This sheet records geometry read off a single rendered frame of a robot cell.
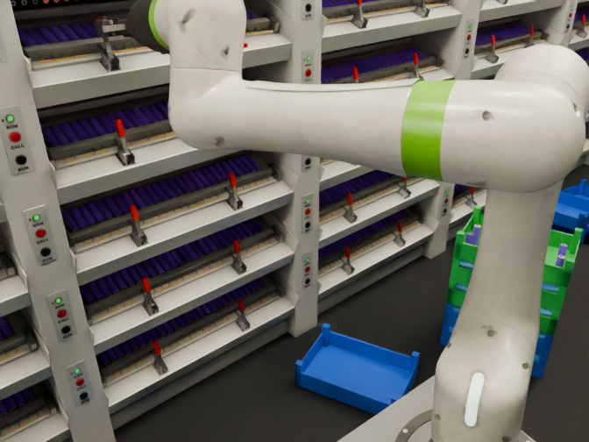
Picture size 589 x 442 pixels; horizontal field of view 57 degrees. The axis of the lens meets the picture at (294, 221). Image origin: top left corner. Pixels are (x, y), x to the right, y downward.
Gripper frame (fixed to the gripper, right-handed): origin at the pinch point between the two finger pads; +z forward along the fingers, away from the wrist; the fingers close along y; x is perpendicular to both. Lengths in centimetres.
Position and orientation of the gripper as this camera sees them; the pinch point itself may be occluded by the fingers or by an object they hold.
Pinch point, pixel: (109, 27)
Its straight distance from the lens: 113.0
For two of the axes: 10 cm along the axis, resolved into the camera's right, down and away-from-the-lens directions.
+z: -6.4, -2.2, 7.3
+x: -1.1, -9.2, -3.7
